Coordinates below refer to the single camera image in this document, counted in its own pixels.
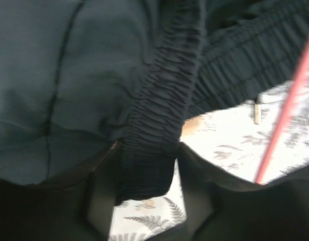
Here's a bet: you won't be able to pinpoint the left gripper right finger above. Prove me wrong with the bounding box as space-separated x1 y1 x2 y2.
153 144 309 241

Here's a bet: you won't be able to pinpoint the dark navy shorts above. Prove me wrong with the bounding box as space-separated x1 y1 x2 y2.
0 1 309 201

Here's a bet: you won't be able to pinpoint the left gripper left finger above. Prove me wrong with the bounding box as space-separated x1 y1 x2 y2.
0 142 121 240

